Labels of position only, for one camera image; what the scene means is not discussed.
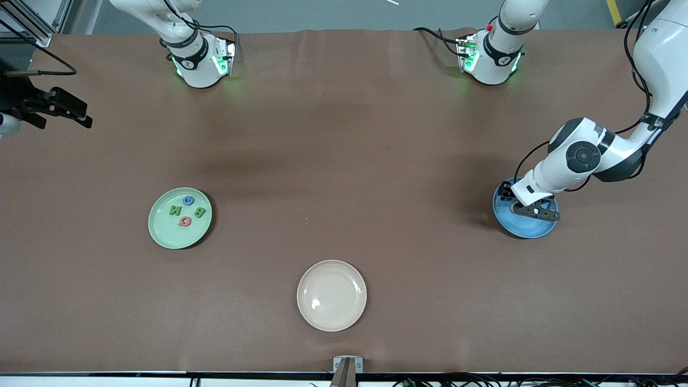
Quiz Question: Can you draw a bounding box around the blue plate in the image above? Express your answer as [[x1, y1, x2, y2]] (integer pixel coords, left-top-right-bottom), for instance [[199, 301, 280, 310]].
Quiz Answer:
[[492, 177, 559, 240]]

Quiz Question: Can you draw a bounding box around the green plate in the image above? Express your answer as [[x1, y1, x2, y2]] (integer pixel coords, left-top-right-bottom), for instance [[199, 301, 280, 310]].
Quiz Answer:
[[148, 187, 213, 250]]

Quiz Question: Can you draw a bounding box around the brown table cover mat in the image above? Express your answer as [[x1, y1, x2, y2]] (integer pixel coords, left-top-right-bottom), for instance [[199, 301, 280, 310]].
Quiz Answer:
[[0, 28, 688, 375]]

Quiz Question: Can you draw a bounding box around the beige plate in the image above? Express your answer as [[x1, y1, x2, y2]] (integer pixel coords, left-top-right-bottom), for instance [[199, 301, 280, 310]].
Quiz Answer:
[[297, 260, 368, 332]]

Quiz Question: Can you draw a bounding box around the yellow pole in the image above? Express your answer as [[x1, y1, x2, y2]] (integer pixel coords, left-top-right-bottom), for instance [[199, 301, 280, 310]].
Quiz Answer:
[[606, 0, 629, 28]]

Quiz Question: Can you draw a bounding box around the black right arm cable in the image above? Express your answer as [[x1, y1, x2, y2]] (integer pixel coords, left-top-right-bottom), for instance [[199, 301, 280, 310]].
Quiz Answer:
[[0, 18, 77, 76]]

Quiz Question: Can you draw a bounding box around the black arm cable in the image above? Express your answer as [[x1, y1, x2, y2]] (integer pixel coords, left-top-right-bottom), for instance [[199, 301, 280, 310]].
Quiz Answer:
[[622, 0, 659, 100], [0, 18, 77, 76]]

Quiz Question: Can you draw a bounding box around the aluminium frame post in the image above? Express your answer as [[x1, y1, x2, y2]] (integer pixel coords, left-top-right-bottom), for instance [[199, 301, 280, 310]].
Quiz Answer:
[[0, 0, 53, 48]]

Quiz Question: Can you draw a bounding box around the black base cable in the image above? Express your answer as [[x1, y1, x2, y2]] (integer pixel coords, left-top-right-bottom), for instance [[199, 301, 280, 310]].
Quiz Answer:
[[413, 27, 464, 58]]

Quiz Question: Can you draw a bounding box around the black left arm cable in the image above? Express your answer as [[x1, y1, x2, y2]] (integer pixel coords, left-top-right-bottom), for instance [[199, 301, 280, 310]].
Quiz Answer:
[[622, 0, 659, 100]]

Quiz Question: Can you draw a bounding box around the metal bracket plate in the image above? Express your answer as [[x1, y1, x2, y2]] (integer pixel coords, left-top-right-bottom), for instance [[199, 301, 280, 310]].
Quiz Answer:
[[333, 356, 364, 374]]

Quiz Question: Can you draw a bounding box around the brown camera post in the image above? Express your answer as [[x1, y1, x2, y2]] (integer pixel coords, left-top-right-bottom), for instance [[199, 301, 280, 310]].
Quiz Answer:
[[329, 358, 357, 387]]

